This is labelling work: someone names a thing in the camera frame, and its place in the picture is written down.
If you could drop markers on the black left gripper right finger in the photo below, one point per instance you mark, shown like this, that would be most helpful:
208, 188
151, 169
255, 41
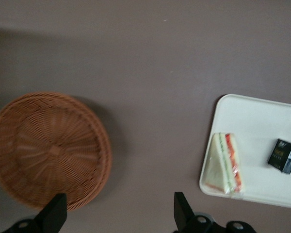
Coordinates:
184, 213

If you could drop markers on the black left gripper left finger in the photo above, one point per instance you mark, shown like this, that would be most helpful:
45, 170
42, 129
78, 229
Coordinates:
53, 213

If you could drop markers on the triangular sandwich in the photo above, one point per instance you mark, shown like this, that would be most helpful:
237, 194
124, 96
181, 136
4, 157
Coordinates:
220, 170

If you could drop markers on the round brown wicker basket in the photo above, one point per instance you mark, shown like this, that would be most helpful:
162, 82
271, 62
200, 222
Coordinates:
51, 150

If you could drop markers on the cream plastic tray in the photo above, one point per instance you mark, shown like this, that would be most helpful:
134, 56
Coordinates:
257, 116

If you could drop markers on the small black box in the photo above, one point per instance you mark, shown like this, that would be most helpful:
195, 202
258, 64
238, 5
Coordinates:
282, 155

